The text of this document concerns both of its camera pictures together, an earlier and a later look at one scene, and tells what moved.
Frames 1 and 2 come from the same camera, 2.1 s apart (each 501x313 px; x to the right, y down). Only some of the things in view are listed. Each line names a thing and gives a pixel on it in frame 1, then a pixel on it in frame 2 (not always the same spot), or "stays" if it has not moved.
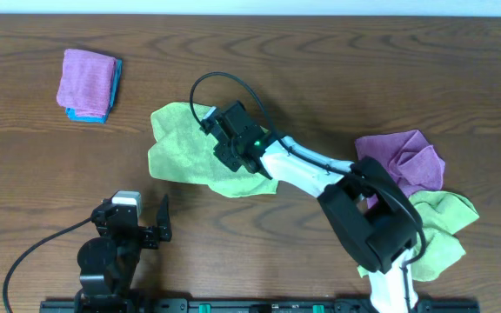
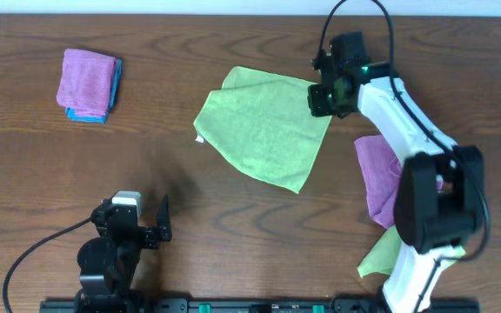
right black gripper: [220, 154] → [317, 107]
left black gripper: [147, 236] stays
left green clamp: [204, 308] stays
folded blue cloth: [101, 119] stays
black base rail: [230, 305] stays
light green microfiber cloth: [184, 152] → [262, 123]
